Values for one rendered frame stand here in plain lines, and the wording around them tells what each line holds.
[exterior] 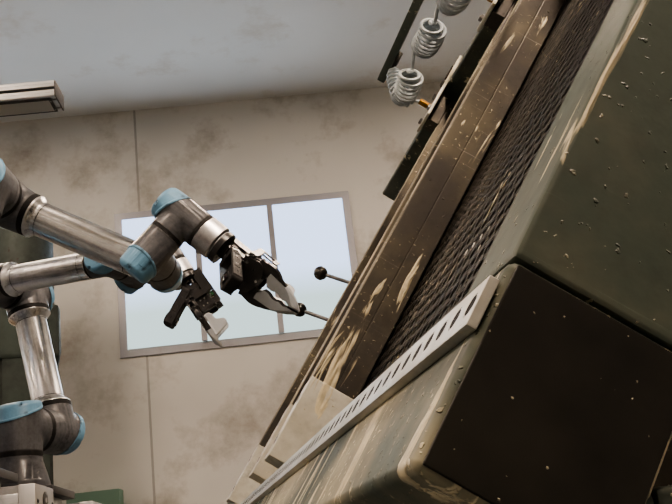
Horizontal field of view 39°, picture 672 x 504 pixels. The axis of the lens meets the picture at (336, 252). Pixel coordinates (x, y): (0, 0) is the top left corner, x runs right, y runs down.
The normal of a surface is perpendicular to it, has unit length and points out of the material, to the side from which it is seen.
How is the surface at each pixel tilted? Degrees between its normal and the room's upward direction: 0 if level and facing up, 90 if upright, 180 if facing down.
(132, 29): 180
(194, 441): 90
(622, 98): 90
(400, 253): 90
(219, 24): 180
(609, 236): 90
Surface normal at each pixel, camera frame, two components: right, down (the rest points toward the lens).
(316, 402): 0.18, -0.33
